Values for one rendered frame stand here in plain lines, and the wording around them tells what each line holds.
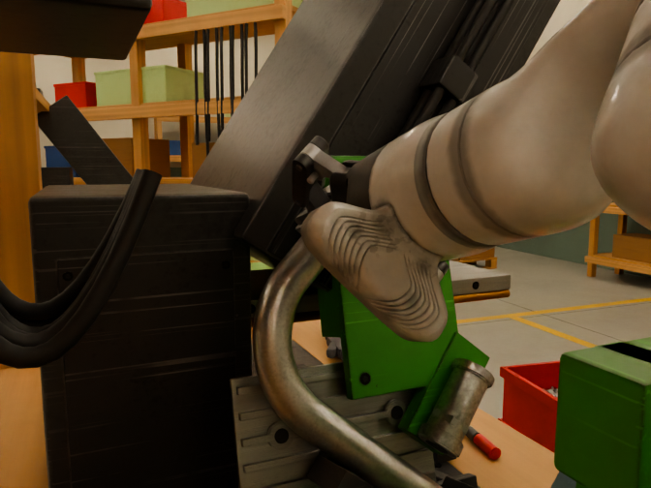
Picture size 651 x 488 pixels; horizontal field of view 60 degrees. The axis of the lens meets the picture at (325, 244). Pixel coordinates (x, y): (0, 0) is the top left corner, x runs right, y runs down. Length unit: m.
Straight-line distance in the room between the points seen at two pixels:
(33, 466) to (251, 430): 0.44
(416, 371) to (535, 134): 0.32
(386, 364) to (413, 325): 0.21
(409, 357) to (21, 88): 0.91
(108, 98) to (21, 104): 2.82
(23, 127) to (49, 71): 8.33
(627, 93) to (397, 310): 0.16
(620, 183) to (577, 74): 0.07
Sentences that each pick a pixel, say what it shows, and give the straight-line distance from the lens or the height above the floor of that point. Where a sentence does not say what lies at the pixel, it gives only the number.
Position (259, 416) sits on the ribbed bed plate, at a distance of 0.47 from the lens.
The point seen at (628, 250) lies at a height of 0.37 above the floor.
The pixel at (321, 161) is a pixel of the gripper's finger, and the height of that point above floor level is 1.27.
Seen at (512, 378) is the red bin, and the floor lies 0.91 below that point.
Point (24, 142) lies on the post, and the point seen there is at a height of 1.31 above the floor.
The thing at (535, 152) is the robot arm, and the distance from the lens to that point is 0.23.
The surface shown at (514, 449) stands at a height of 0.90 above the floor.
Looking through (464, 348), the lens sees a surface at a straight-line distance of 0.54.
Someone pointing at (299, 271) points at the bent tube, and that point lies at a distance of 0.43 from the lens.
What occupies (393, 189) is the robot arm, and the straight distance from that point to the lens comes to 0.28.
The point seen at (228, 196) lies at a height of 1.24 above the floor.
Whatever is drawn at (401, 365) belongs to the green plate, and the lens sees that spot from 0.51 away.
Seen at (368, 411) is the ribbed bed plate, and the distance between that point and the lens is 0.52.
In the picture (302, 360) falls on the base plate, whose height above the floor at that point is 0.90.
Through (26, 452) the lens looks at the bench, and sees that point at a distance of 0.91.
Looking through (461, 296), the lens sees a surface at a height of 1.11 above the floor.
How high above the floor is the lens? 1.26
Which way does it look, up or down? 8 degrees down
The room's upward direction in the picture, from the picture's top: straight up
